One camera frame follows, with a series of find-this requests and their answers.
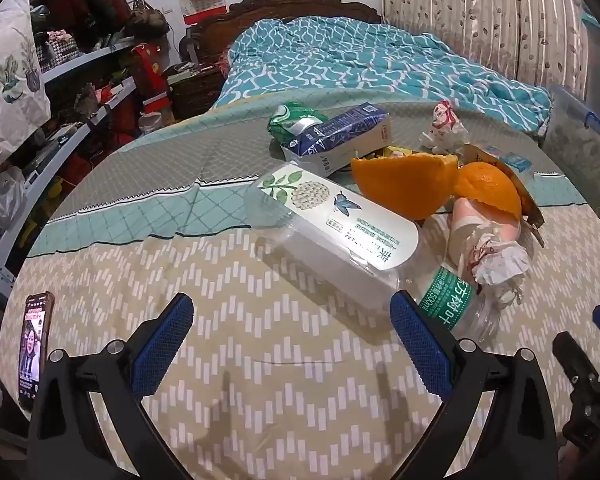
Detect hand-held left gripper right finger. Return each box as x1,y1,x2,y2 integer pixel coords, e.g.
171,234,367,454
389,290,563,480

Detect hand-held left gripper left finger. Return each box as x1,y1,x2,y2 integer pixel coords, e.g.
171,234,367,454
26,292,196,480

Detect clear bottle with green label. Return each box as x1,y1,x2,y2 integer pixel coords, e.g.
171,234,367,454
402,245,502,347

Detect white paper wrapper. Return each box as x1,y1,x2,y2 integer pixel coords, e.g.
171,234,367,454
447,197,531,306

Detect clear bottle with white label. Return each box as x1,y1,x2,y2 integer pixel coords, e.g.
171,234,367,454
243,162,423,318

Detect large orange peel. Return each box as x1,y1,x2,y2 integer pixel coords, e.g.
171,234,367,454
350,152,462,221

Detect red white plastic wrapper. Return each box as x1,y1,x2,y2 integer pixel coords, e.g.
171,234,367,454
419,101,473,153

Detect blue white milk carton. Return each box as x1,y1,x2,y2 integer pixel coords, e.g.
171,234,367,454
280,102,393,177

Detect patterned bed sheet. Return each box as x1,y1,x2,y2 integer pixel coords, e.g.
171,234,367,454
0,95,600,480

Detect smartphone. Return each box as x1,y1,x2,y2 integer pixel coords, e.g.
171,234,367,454
17,291,56,411

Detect brown cardboard piece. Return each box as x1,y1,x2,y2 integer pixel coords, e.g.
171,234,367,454
462,142,546,248

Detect small orange peel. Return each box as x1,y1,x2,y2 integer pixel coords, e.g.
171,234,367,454
452,161,523,222

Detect clear storage box blue latch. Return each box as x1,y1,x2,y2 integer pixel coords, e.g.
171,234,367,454
540,85,600,211

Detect small blue carton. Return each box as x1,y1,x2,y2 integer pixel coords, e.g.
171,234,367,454
485,146,533,173

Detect white plastic bag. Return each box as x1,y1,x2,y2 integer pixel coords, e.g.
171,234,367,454
0,165,28,231

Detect dark wooden nightstand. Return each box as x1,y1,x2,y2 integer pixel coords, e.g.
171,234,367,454
167,65,226,121

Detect crushed green packet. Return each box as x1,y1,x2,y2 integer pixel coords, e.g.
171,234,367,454
266,101,331,143

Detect red gift box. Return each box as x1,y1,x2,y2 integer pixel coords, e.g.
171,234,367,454
130,44,173,106

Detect teal patterned quilt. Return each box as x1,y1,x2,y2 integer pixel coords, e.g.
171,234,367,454
217,16,553,135

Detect grey metal shelf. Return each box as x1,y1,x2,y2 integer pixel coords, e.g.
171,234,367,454
0,35,141,286

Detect floral print cloth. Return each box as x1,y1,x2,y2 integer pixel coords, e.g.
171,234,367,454
0,0,53,191

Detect brown handbag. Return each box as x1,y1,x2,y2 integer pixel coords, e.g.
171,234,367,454
125,0,171,38

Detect leaf print curtain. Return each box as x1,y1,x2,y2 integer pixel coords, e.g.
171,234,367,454
380,0,593,98

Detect dark wooden headboard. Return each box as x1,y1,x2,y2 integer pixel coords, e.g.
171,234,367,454
192,0,383,61

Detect dark red clothes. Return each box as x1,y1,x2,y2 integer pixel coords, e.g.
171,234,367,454
45,0,131,51

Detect red wall calendar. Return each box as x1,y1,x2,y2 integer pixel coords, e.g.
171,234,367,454
180,0,228,26

